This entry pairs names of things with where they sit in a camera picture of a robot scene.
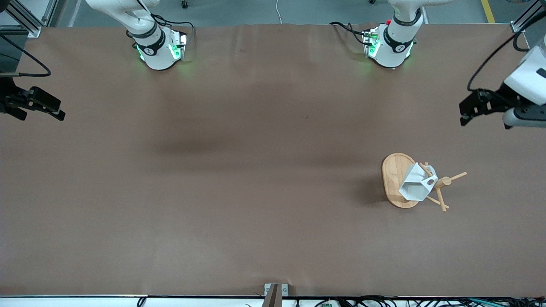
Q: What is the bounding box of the white faceted cup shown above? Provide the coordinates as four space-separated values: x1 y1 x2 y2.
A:
398 162 439 202

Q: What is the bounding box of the wooden cup rack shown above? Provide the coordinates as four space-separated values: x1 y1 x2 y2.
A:
381 153 468 213

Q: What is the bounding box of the brown table cover sheet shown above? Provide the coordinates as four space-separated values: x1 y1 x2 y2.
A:
0 23 546 298

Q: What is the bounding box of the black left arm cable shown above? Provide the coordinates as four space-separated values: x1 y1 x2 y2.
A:
468 21 546 92

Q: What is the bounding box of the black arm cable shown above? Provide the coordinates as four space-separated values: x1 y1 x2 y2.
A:
0 34 52 78
468 21 546 92

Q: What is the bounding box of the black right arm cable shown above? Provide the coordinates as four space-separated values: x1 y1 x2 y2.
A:
0 34 52 78

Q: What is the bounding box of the black left base cable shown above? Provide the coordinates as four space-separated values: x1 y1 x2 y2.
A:
328 21 372 45

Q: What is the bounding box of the black base cable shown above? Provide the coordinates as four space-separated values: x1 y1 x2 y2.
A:
328 21 372 45
151 15 197 43

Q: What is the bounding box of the black right base cable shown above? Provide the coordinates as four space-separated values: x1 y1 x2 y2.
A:
151 15 197 43

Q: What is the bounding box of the black cable tangle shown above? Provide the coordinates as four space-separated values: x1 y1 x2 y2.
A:
316 295 546 307

